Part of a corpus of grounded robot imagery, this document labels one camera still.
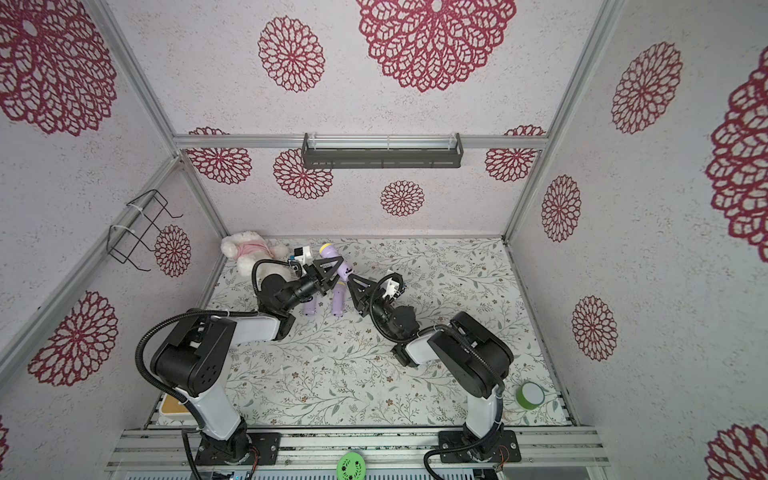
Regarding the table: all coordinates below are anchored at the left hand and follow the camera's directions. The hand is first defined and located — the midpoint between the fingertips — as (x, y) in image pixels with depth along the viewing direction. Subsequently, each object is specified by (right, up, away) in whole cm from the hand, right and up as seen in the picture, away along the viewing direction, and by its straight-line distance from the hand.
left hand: (347, 263), depth 81 cm
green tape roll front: (+3, -46, -13) cm, 48 cm away
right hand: (0, -4, -4) cm, 6 cm away
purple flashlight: (-5, +3, +1) cm, 6 cm away
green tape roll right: (+47, -34, -4) cm, 59 cm away
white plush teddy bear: (-38, +5, +25) cm, 45 cm away
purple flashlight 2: (-14, -14, +17) cm, 26 cm away
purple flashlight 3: (-5, -12, +19) cm, 23 cm away
